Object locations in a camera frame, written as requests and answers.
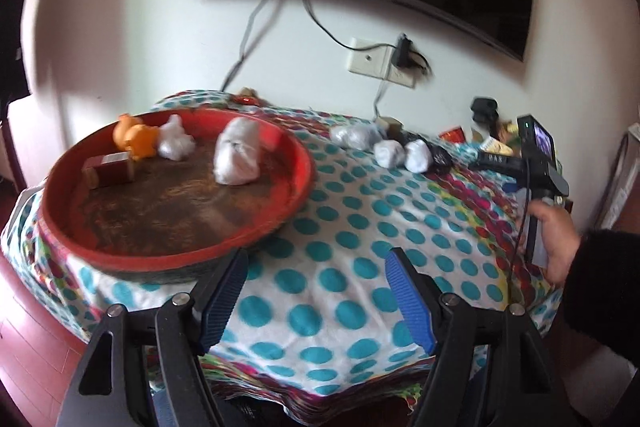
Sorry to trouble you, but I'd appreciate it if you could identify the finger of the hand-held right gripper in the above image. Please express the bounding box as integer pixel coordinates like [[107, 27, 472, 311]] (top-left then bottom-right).
[[470, 154, 528, 175]]

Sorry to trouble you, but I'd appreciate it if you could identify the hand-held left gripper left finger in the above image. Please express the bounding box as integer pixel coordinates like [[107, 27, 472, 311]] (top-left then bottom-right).
[[55, 248, 250, 427]]

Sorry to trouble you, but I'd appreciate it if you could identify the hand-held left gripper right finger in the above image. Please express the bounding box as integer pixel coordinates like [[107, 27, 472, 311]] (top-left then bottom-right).
[[385, 247, 576, 427]]

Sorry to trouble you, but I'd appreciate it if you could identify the black plastic bag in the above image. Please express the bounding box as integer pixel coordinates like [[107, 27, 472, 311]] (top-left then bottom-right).
[[400, 132, 453, 172]]

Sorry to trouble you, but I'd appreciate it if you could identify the white plastic wad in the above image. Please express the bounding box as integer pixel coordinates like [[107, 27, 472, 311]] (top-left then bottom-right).
[[158, 113, 197, 159], [404, 139, 433, 172], [330, 124, 383, 151], [374, 139, 407, 168], [213, 117, 262, 185]]

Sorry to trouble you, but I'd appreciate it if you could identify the red round tray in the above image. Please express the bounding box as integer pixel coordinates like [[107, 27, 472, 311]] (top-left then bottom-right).
[[37, 107, 317, 285]]

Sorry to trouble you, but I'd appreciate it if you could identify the red-brown barcode box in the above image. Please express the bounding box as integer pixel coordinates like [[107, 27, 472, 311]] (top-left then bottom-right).
[[81, 151, 137, 190]]

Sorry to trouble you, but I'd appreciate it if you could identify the orange toy duck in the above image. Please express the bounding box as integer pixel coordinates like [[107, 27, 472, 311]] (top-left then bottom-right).
[[112, 113, 161, 159]]

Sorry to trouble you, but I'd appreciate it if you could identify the person's right forearm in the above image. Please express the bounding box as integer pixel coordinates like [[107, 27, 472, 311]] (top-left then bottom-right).
[[560, 229, 640, 380]]

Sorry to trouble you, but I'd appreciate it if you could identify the person's right hand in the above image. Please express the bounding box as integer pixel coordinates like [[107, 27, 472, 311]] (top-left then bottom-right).
[[530, 199, 581, 285]]

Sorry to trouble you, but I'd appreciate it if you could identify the polka-dot blanket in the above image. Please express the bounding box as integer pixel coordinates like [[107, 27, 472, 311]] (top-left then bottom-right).
[[0, 87, 576, 425]]

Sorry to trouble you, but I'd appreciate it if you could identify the white power strip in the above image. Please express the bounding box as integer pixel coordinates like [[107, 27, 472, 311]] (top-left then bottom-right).
[[597, 122, 640, 233]]

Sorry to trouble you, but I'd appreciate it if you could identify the black power adapter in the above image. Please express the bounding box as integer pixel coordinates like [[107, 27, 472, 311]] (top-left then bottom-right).
[[391, 34, 413, 68]]

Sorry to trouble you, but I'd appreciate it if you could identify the dark cloth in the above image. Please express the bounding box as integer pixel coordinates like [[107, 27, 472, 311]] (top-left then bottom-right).
[[0, 0, 36, 108]]

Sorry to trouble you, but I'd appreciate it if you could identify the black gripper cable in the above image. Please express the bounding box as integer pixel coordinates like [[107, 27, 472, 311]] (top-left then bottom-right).
[[505, 167, 532, 308]]

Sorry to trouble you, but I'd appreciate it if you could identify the white wall power socket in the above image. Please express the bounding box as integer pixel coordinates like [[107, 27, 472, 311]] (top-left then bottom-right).
[[382, 52, 416, 88]]

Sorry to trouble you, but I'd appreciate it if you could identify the adapter cable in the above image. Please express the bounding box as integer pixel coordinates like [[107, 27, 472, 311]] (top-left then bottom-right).
[[372, 77, 390, 120]]

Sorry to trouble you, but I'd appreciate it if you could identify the white wall port plate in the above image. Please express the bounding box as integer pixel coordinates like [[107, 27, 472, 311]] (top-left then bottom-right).
[[347, 37, 390, 80]]

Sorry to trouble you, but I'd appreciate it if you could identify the black television cable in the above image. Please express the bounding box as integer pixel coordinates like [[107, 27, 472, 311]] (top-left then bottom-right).
[[301, 0, 397, 54]]

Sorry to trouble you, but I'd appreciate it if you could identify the thin grey cable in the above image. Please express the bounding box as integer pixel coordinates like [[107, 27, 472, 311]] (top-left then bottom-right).
[[220, 0, 277, 94]]

